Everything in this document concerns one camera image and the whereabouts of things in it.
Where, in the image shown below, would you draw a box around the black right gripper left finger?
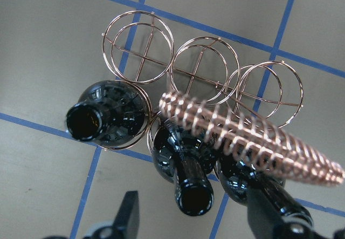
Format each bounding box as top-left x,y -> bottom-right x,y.
110,190 -> 140,239

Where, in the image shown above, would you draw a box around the dark wine bottle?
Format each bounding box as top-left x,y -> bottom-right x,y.
215,155 -> 314,226
150,120 -> 219,216

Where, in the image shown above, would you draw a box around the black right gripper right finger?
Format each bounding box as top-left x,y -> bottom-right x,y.
247,186 -> 284,238

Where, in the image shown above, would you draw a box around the dark wine bottle in basket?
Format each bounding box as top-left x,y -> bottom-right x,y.
215,155 -> 314,226

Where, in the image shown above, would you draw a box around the copper wire wine basket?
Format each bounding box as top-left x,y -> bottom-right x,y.
101,10 -> 345,188

